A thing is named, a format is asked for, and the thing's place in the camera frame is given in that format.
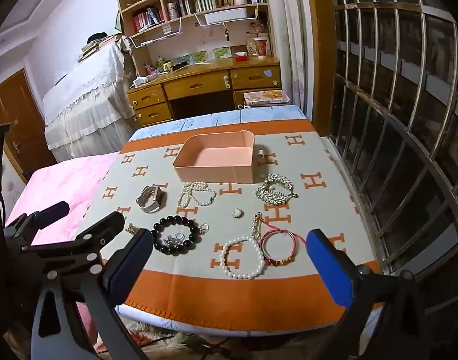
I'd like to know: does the light blue bed sheet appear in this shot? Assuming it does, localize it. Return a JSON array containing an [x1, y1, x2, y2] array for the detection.
[[129, 105, 307, 142]]

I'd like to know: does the metal window grille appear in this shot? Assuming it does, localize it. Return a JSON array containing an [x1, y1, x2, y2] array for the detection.
[[327, 0, 458, 308]]

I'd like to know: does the round pearl brooch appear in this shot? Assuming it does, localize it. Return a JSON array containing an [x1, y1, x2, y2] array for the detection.
[[231, 208, 244, 219]]

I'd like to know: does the floral gift box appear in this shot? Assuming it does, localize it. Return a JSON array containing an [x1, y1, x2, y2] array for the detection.
[[246, 33, 271, 59]]

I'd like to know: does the white curtain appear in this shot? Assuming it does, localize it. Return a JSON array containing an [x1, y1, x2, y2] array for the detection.
[[267, 0, 314, 119]]

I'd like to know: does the small gold earring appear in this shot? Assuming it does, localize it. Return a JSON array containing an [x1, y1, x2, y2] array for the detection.
[[126, 223, 139, 235]]

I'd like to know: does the brown wooden door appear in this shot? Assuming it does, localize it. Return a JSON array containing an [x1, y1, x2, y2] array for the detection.
[[0, 69, 56, 180]]

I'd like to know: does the pearl gold hair pin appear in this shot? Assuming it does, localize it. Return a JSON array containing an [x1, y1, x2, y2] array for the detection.
[[251, 212, 261, 242]]

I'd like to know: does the orange white H blanket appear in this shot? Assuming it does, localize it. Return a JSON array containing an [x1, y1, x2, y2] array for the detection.
[[82, 119, 379, 334]]

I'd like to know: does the piano under white cloth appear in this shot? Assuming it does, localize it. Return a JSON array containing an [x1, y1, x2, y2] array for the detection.
[[43, 39, 136, 163]]

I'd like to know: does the pink jewelry box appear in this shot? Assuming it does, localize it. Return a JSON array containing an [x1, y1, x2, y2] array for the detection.
[[173, 130, 255, 184]]

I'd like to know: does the gold leaf hair comb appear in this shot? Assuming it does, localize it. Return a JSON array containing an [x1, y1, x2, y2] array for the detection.
[[253, 173, 299, 206]]

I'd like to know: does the red string bangle bracelet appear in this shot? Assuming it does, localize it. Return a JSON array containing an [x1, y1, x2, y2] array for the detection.
[[258, 218, 307, 268]]

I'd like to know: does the book stack near desk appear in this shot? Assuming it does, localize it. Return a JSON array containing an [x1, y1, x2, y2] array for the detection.
[[244, 89, 291, 107]]

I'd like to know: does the wooden desk with drawers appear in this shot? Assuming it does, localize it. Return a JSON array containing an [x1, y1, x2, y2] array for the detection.
[[127, 57, 282, 127]]

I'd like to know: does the small pearl strand necklace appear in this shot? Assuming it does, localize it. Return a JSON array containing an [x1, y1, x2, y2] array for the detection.
[[177, 180, 218, 208]]

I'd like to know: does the white pearl bracelet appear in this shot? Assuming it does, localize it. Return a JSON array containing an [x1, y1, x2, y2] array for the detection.
[[218, 235, 266, 281]]

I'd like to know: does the black bead bracelet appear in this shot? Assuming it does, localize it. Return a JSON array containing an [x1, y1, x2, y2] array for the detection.
[[150, 214, 201, 257]]

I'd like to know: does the wooden bookshelf with books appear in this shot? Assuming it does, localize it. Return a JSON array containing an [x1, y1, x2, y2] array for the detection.
[[117, 0, 268, 48]]

